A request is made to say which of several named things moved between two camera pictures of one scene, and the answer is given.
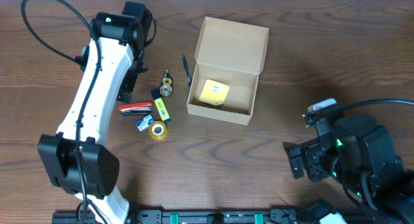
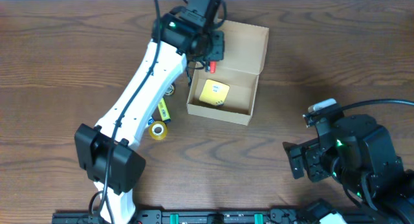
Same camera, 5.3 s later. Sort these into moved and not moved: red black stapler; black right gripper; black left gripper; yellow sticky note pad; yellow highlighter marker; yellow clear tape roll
Moved: black left gripper; red black stapler
Not moved: black right gripper; yellow sticky note pad; yellow highlighter marker; yellow clear tape roll
